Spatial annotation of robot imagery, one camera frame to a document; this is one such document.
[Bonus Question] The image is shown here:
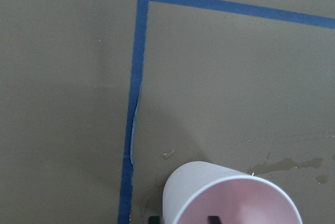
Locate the pink plastic cup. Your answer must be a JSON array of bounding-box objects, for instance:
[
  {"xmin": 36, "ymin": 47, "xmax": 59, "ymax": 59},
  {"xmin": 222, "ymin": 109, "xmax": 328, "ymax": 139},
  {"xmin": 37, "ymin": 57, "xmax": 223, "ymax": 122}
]
[{"xmin": 162, "ymin": 161, "xmax": 302, "ymax": 223}]

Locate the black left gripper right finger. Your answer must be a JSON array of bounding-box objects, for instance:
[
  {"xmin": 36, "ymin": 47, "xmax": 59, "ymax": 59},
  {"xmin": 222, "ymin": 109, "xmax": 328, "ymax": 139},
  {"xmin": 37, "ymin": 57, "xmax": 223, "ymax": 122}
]
[{"xmin": 207, "ymin": 216, "xmax": 221, "ymax": 224}]

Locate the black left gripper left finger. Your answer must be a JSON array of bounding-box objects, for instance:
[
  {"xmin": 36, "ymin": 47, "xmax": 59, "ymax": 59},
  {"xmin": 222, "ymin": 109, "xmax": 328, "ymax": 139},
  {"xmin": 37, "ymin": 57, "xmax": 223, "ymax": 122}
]
[{"xmin": 148, "ymin": 216, "xmax": 160, "ymax": 224}]

